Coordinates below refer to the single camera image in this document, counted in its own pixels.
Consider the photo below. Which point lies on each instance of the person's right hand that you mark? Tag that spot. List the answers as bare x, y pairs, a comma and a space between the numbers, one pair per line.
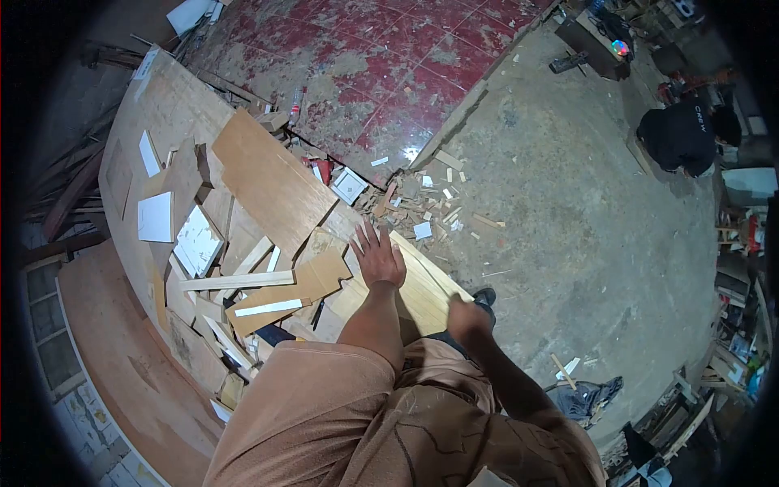
468, 319

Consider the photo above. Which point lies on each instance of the person's left hand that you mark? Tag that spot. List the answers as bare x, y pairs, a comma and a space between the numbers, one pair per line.
380, 262

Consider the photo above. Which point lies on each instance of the person's right fingers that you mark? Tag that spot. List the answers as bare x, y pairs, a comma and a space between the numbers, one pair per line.
457, 302

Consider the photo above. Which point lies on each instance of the person's left thumb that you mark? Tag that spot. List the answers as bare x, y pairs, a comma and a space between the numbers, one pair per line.
401, 265

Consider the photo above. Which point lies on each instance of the person's left middle finger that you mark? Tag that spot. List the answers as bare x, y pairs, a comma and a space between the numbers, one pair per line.
378, 233

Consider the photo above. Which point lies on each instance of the person's left index finger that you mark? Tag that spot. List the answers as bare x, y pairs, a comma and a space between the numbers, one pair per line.
390, 240

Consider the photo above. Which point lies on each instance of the person's left little finger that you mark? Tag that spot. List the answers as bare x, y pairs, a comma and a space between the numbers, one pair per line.
356, 246

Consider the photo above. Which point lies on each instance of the person's left ring finger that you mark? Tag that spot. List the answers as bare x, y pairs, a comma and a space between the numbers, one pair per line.
367, 237

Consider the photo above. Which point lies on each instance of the light wood plank panel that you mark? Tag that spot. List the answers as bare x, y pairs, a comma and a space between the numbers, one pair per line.
426, 286

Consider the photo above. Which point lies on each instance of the person's legs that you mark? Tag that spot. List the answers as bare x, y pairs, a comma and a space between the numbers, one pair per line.
485, 299

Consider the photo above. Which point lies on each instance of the pile of wood scraps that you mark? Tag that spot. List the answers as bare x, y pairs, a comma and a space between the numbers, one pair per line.
426, 204

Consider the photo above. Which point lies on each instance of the white framed square tile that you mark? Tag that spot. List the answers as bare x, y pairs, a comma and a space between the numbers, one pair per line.
349, 185

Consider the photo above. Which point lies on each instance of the stepped brown plywood piece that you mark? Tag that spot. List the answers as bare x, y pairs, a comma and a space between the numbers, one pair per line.
292, 292

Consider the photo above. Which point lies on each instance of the red object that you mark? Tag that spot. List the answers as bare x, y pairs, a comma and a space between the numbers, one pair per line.
322, 170

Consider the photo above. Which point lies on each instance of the thin white strip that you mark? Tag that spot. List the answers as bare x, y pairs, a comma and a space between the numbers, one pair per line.
268, 307

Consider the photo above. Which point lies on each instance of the large brown plywood board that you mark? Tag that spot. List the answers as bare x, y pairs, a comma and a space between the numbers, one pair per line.
268, 176

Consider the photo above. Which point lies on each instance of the long light wood strip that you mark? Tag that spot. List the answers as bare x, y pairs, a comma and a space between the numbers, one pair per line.
237, 280

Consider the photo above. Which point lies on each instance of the short wood stick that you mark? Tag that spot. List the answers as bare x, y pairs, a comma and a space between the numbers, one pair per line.
563, 371

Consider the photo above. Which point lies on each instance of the clear plastic bottle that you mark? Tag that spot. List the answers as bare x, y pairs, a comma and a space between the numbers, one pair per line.
296, 104

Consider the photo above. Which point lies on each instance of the person's body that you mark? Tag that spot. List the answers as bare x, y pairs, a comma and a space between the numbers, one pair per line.
365, 426

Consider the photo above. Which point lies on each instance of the scuffed white square panel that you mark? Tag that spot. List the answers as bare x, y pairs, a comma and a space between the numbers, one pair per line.
198, 241

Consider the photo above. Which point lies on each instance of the blue grey cloth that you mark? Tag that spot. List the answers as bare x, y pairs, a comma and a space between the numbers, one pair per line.
585, 397

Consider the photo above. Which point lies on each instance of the plain white square panel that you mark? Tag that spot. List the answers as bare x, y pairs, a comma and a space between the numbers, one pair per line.
156, 216

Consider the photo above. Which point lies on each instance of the small white rectangular piece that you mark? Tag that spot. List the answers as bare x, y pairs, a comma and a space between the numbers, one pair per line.
149, 153

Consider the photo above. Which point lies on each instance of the large pale plywood sheet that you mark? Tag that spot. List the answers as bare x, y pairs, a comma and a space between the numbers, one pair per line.
164, 103

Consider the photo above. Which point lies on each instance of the black tool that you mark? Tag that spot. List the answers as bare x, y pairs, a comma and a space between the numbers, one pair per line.
568, 61

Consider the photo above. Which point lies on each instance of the curved reddish plywood sheet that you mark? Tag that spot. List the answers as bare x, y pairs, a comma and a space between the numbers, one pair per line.
128, 365

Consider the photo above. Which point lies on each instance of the cluttered shelf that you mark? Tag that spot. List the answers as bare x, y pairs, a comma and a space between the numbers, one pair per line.
736, 316

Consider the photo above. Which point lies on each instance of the white sheet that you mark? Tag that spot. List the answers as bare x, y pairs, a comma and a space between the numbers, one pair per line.
190, 14

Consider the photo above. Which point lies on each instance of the dark wooden bench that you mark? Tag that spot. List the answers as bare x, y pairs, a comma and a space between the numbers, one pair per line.
593, 39

